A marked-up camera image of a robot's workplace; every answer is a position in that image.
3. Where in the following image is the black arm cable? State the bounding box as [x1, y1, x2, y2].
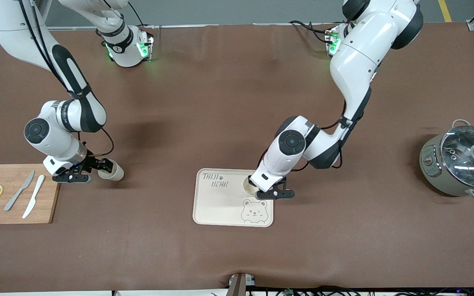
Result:
[295, 99, 355, 172]
[18, 0, 115, 157]

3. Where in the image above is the grey plastic knife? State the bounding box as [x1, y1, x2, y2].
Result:
[3, 171, 35, 212]

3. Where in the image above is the grey pot glass lid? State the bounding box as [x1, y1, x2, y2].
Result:
[419, 119, 474, 201]

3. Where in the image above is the metal table edge bracket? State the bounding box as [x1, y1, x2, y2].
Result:
[228, 273, 256, 296]

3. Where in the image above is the brown table mat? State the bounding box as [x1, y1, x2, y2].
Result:
[0, 23, 474, 293]

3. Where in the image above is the white plastic knife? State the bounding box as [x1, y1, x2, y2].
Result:
[22, 175, 46, 219]

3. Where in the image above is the white plastic cup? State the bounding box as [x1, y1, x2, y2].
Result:
[98, 160, 125, 182]
[243, 175, 262, 196]

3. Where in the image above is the black base cable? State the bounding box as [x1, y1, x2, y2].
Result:
[128, 0, 145, 28]
[289, 20, 333, 44]

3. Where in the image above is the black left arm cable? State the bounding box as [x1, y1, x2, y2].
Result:
[295, 99, 355, 172]

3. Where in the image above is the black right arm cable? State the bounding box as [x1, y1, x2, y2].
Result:
[18, 0, 115, 157]

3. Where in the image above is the white tray with bear print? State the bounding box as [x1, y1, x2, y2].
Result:
[193, 169, 274, 227]

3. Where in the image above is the wooden cutting board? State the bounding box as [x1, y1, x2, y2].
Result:
[0, 164, 65, 225]

